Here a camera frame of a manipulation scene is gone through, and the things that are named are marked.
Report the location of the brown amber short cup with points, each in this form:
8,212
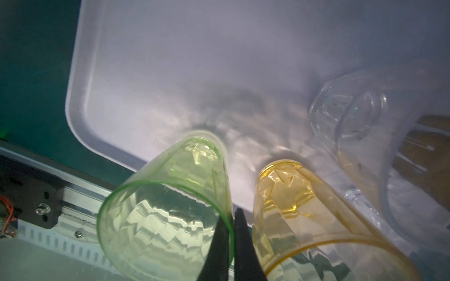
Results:
423,158

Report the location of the clear faceted glass front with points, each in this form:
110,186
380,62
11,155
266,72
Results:
362,118

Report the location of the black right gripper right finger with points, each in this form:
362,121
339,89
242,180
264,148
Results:
246,263

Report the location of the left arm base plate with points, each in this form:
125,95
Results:
36,195

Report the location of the yellow short cup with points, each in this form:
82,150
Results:
303,230

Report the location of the lilac plastic tray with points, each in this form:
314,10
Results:
147,74

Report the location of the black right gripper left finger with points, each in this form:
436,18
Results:
216,267

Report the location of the small green cup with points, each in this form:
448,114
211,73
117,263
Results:
159,224

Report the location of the aluminium front rail base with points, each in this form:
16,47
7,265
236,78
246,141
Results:
83,197

